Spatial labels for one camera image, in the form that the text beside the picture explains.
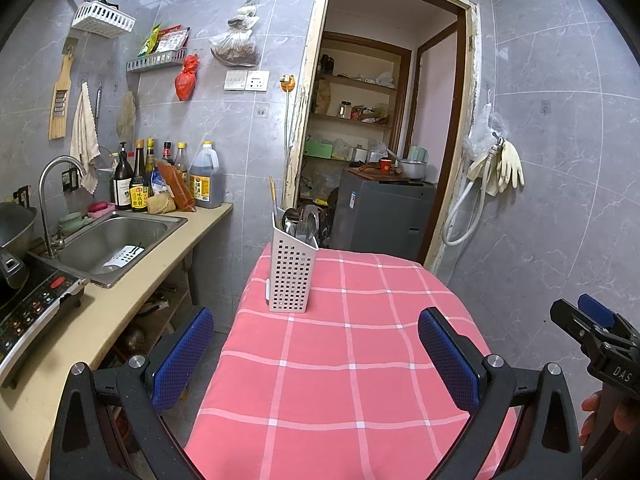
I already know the clear bag of dried goods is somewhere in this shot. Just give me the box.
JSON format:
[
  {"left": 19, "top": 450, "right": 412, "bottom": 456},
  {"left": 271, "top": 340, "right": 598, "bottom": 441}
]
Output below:
[{"left": 209, "top": 0, "right": 261, "bottom": 68}]

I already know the wooden cutting board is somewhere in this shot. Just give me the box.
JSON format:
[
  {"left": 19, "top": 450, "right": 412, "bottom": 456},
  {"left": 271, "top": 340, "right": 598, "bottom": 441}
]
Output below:
[{"left": 348, "top": 165, "right": 408, "bottom": 181}]

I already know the wooden shelf unit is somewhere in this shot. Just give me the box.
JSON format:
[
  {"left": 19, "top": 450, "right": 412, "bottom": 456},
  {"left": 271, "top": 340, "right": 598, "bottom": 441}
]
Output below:
[{"left": 315, "top": 32, "right": 414, "bottom": 162}]

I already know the cream rubber glove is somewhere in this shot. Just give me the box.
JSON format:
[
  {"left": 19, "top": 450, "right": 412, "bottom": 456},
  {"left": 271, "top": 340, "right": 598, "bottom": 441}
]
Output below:
[
  {"left": 467, "top": 152, "right": 501, "bottom": 197},
  {"left": 497, "top": 140, "right": 525, "bottom": 189}
]

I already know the green ceramic pot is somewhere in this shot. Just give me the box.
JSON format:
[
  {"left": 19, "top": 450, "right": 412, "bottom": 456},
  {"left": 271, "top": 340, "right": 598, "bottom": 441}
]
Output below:
[{"left": 57, "top": 212, "right": 86, "bottom": 234}]

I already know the red seasoning packet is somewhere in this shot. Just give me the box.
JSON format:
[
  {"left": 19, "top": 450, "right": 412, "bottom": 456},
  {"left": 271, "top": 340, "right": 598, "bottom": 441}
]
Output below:
[{"left": 160, "top": 27, "right": 191, "bottom": 54}]

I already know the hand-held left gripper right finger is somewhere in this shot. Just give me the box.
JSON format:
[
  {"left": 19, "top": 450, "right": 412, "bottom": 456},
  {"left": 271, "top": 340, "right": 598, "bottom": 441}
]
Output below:
[{"left": 417, "top": 307, "right": 583, "bottom": 480}]

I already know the white perforated utensil holder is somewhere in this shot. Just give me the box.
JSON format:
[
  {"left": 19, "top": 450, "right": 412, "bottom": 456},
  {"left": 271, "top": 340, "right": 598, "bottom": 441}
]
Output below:
[{"left": 267, "top": 211, "right": 320, "bottom": 314}]

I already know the dark wok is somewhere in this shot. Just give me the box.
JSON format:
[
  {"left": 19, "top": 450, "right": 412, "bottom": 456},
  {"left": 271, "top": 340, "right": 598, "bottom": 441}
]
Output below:
[{"left": 0, "top": 202, "right": 38, "bottom": 261}]

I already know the steel sink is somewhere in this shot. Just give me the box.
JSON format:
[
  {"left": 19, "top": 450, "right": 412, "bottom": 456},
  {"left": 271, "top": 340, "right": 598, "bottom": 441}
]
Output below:
[{"left": 27, "top": 210, "right": 188, "bottom": 288}]

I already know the orange snack packet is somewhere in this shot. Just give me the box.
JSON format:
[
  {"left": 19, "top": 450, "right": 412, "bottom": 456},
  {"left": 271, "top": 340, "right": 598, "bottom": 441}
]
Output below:
[{"left": 156, "top": 160, "right": 197, "bottom": 213}]

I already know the steel faucet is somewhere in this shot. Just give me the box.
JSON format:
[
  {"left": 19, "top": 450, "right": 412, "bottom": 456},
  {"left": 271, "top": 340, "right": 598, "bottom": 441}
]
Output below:
[{"left": 39, "top": 156, "right": 88, "bottom": 259}]

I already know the red plastic bag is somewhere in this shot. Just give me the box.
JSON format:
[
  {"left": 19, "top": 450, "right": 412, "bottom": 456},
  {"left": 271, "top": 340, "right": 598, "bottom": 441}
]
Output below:
[{"left": 174, "top": 54, "right": 200, "bottom": 102}]

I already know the sauce bottle with yellow cap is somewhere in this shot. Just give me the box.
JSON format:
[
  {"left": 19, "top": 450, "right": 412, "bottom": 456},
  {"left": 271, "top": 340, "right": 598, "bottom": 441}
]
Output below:
[{"left": 174, "top": 142, "right": 190, "bottom": 188}]

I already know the clear plastic bag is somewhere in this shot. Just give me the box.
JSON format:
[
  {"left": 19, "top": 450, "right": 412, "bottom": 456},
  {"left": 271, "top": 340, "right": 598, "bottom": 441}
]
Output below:
[{"left": 462, "top": 105, "right": 509, "bottom": 161}]

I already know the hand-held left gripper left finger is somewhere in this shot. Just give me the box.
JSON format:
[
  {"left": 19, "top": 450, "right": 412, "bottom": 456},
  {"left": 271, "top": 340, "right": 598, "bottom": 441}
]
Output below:
[{"left": 50, "top": 306, "right": 215, "bottom": 480}]

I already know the wooden grater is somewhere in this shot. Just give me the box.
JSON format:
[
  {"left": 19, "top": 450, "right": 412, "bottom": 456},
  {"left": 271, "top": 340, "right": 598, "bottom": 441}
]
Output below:
[{"left": 48, "top": 40, "right": 76, "bottom": 141}]

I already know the hanging loofah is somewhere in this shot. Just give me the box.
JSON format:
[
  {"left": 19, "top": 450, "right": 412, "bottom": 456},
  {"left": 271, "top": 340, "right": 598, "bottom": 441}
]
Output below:
[{"left": 116, "top": 91, "right": 138, "bottom": 141}]

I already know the black induction cooker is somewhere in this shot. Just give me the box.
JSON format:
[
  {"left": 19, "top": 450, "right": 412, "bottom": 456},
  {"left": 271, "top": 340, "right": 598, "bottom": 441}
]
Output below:
[{"left": 0, "top": 252, "right": 90, "bottom": 388}]

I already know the person's right hand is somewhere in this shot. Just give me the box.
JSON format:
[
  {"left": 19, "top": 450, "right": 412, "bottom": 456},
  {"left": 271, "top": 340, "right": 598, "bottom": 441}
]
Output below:
[{"left": 580, "top": 392, "right": 640, "bottom": 446}]

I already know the white hose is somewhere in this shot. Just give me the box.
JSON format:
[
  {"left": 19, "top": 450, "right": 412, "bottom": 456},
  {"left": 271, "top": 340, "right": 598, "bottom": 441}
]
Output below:
[{"left": 442, "top": 147, "right": 494, "bottom": 247}]

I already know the grey wall rack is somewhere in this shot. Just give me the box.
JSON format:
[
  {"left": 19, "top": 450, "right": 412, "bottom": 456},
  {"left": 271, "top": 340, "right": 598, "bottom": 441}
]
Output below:
[{"left": 126, "top": 49, "right": 189, "bottom": 74}]

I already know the green seasoning packet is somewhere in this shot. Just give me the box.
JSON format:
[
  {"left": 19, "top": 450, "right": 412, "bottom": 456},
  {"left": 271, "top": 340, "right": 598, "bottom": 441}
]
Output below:
[{"left": 137, "top": 22, "right": 164, "bottom": 59}]

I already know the beige cloth towel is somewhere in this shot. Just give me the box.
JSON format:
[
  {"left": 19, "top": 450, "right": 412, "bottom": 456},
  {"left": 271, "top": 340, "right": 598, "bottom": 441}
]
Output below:
[{"left": 69, "top": 82, "right": 102, "bottom": 195}]

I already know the grey cabinet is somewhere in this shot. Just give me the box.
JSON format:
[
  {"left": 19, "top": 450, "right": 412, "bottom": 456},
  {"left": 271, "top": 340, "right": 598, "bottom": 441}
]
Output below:
[{"left": 330, "top": 167, "right": 437, "bottom": 264}]

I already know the sauce bottle with yellow label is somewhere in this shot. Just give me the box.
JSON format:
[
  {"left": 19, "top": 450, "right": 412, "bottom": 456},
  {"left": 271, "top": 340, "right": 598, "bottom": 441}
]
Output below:
[{"left": 129, "top": 139, "right": 151, "bottom": 212}]

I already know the dark bottle with white label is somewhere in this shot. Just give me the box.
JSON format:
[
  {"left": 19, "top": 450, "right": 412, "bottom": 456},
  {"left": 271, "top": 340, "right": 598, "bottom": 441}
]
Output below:
[{"left": 112, "top": 142, "right": 133, "bottom": 211}]

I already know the large dark oil jug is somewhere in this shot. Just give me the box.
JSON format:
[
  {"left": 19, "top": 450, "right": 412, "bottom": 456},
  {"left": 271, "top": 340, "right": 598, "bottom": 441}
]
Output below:
[{"left": 189, "top": 141, "right": 224, "bottom": 209}]

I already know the pink checked tablecloth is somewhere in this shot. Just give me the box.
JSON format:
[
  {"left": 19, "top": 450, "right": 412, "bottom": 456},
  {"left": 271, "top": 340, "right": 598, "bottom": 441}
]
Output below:
[{"left": 185, "top": 242, "right": 521, "bottom": 480}]

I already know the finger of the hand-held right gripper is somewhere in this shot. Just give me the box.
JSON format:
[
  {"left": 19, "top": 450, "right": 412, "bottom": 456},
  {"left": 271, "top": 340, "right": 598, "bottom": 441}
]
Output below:
[
  {"left": 577, "top": 294, "right": 615, "bottom": 328},
  {"left": 550, "top": 299, "right": 608, "bottom": 356}
]

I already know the white power cable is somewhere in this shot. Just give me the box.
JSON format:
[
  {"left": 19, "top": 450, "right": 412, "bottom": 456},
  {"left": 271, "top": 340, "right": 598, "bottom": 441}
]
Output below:
[{"left": 282, "top": 91, "right": 292, "bottom": 162}]

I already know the grey cooker pot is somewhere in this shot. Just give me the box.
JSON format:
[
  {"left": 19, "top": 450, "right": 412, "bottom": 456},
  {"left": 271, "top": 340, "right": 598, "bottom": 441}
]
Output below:
[{"left": 400, "top": 146, "right": 429, "bottom": 181}]

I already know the wooden door frame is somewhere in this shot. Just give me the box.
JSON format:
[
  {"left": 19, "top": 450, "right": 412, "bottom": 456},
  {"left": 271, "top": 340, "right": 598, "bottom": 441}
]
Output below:
[{"left": 282, "top": 0, "right": 482, "bottom": 273}]

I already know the white wall rack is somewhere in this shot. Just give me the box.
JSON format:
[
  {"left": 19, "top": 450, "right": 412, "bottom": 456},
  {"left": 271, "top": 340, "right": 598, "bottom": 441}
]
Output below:
[{"left": 71, "top": 2, "right": 137, "bottom": 39}]

